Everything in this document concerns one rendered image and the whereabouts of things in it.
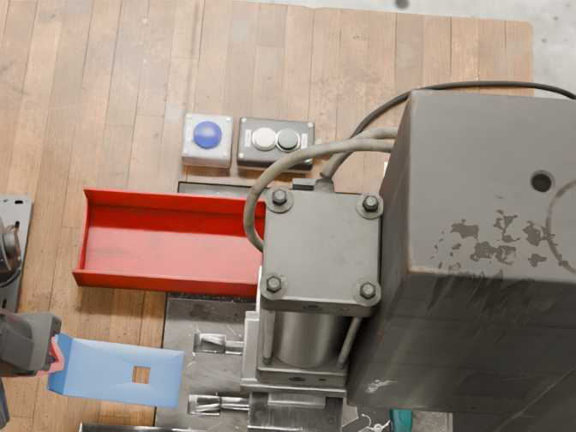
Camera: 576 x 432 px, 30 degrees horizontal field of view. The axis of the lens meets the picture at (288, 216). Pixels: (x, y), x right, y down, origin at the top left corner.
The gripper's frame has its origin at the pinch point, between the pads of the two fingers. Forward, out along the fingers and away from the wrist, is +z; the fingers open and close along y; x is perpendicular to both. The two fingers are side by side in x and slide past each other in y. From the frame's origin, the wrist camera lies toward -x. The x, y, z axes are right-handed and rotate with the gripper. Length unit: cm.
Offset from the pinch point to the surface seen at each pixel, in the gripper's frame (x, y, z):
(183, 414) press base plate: -2.4, 8.3, 16.9
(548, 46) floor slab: 113, 34, 128
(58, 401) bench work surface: -2.3, -6.1, 10.1
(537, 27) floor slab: 118, 31, 127
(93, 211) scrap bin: 23.8, -5.6, 9.6
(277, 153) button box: 34.0, 17.3, 17.6
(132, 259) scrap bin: 17.5, 0.1, 12.3
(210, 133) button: 35.7, 9.1, 12.9
